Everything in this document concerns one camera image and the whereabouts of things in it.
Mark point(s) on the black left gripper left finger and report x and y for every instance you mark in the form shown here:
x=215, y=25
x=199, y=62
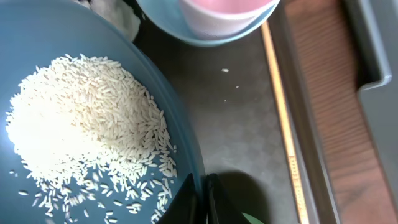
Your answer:
x=186, y=207

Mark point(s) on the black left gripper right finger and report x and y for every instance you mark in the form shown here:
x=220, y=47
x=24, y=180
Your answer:
x=220, y=207

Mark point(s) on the pile of white rice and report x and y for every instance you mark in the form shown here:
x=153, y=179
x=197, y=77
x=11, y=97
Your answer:
x=124, y=146

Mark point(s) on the dark blue plate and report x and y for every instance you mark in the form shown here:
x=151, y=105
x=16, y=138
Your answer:
x=34, y=33

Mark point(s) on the white tissue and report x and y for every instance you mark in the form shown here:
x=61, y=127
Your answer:
x=116, y=12

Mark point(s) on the grey dishwasher rack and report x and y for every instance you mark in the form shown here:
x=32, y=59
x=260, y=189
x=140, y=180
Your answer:
x=373, y=24

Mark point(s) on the mint green bowl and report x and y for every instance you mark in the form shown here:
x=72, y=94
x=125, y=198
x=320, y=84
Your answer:
x=251, y=219

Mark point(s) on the wooden chopstick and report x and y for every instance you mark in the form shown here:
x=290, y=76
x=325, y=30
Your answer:
x=285, y=124

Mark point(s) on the brown serving tray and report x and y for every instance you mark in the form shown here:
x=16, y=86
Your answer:
x=228, y=94

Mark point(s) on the pink cup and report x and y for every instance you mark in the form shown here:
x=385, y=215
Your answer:
x=217, y=19

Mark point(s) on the light blue bowl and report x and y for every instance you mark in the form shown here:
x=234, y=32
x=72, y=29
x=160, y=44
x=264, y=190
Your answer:
x=167, y=15

